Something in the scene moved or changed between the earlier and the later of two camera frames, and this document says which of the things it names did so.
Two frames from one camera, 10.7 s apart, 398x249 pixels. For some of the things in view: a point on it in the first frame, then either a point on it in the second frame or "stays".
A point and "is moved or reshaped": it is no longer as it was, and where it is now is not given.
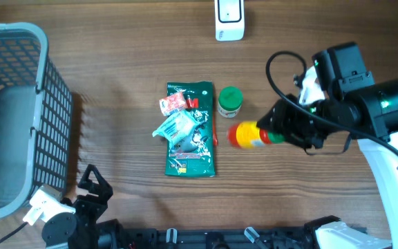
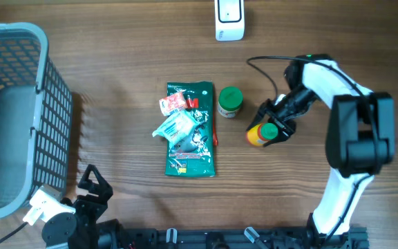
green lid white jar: [230, 99] stays
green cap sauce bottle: [247, 134] is moved or reshaped
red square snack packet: [172, 104] stays
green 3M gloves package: [194, 155] stays
